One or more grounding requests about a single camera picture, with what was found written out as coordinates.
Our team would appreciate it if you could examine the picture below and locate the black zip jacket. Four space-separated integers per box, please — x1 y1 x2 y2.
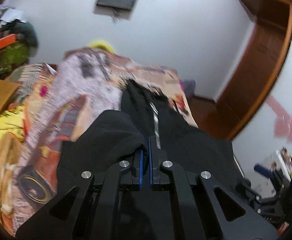
57 80 242 192

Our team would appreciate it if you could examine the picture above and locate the purple backpack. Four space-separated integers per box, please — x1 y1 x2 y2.
181 79 196 98

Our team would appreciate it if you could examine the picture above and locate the newspaper print bed cover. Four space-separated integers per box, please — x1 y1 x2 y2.
0 47 195 235

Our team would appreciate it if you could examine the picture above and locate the yellow blanket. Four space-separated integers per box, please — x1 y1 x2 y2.
0 105 25 142

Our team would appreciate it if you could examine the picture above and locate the yellow pillow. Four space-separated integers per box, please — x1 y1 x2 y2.
87 40 115 53

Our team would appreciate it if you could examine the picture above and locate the green camouflage storage box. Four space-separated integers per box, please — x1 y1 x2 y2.
0 41 29 74

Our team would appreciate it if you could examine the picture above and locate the dark grey garment on pile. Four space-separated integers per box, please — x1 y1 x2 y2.
13 22 39 57

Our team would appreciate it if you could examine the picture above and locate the orange shoe box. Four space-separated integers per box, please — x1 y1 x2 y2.
0 34 17 50

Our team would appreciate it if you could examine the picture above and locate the white crumpled paper pile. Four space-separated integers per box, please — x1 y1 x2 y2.
0 4 27 23

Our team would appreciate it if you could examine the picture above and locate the wooden door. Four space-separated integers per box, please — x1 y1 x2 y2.
217 0 292 140

